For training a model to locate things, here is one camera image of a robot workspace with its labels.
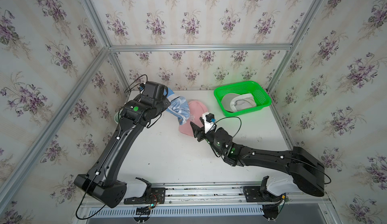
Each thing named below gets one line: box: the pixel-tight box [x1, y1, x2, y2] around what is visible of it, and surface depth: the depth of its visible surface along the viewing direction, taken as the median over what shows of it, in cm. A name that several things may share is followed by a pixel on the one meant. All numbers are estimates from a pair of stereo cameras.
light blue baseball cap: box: [166, 87, 190, 126], surface depth 80 cm
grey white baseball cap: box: [221, 93, 257, 113], surface depth 113 cm
